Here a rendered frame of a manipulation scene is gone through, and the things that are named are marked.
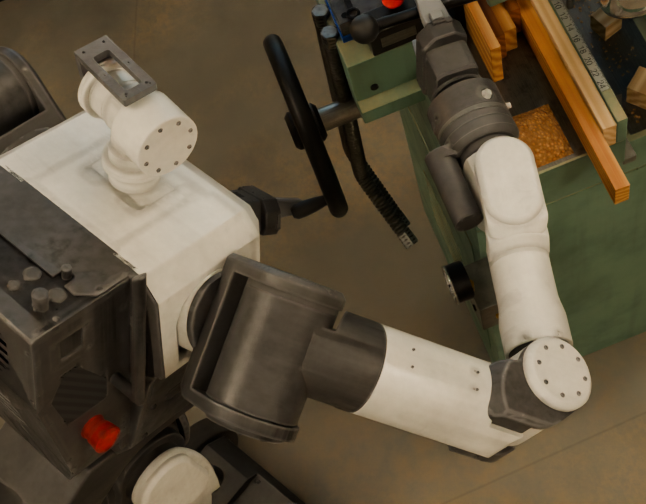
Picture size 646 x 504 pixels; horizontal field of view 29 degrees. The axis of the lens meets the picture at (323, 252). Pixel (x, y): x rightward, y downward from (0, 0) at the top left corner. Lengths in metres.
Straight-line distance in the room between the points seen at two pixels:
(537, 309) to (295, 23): 1.78
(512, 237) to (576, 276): 0.81
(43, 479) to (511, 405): 0.54
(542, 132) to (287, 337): 0.66
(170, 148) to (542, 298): 0.42
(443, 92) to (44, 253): 0.51
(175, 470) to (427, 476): 1.03
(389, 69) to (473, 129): 0.37
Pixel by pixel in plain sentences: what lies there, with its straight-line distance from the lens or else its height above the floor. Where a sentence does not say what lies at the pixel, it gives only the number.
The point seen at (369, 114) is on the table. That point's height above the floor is 0.86.
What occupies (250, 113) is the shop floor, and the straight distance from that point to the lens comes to 2.87.
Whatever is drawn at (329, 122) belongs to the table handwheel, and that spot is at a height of 0.82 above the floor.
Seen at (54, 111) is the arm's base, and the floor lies 1.30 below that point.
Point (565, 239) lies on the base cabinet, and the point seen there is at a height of 0.57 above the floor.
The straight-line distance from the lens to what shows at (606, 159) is 1.63.
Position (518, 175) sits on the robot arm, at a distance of 1.35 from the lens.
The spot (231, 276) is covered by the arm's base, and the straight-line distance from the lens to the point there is 1.16.
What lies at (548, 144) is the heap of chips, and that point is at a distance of 1.66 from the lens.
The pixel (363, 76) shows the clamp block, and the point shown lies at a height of 0.93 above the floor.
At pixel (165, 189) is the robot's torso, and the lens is 1.23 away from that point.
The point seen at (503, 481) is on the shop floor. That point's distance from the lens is 2.44.
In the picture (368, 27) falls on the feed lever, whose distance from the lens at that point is 1.46.
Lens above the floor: 2.36
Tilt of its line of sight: 63 degrees down
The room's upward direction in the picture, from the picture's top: 24 degrees counter-clockwise
